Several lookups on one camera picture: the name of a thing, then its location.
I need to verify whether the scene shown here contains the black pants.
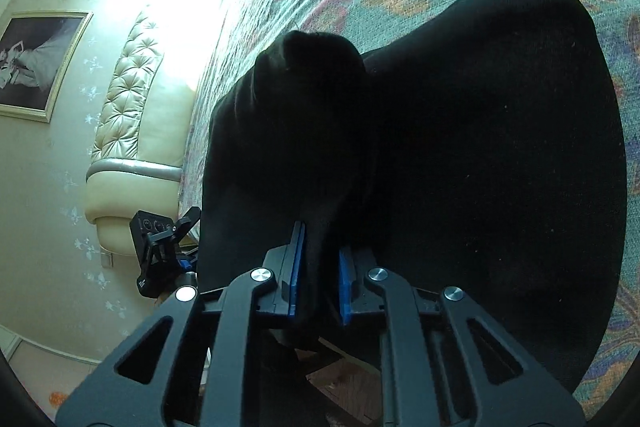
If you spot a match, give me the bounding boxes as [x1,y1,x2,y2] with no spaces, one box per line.
[199,0,629,427]

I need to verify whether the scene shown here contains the framed wall picture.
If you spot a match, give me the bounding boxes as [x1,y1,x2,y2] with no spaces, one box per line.
[0,10,94,124]

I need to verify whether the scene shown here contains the cream tufted headboard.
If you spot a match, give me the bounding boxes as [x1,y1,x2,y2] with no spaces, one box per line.
[84,4,236,253]

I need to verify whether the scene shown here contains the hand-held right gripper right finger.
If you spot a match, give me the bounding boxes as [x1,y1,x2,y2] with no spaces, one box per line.
[339,247,586,427]

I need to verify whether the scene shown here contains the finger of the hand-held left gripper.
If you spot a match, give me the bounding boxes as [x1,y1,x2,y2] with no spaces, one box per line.
[171,256,199,284]
[166,205,202,244]

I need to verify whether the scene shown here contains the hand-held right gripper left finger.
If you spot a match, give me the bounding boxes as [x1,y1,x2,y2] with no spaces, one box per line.
[55,221,306,427]

